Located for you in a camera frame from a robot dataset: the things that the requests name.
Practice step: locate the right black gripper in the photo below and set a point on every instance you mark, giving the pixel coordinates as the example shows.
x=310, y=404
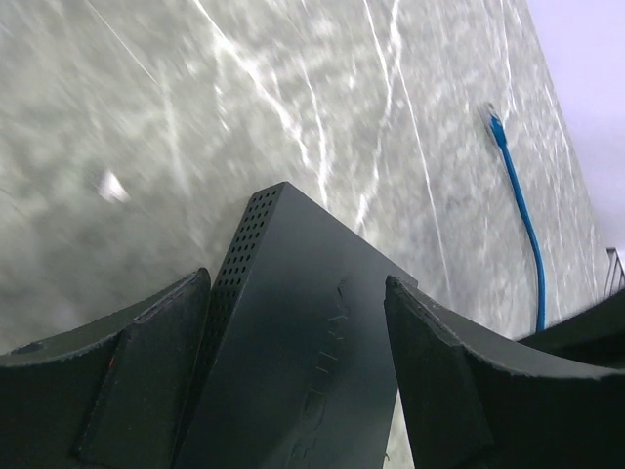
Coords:
x=595, y=336

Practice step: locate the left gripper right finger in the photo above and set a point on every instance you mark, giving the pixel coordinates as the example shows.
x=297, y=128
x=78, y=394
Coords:
x=473, y=398

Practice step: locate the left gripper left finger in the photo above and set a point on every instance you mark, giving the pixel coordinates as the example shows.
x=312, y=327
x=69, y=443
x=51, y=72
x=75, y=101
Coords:
x=111, y=393

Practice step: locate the black network switch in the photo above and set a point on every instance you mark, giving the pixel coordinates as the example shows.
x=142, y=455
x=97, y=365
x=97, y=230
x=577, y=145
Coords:
x=299, y=371

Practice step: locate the aluminium rail frame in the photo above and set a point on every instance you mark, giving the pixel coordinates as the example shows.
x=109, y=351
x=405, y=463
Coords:
x=615, y=277

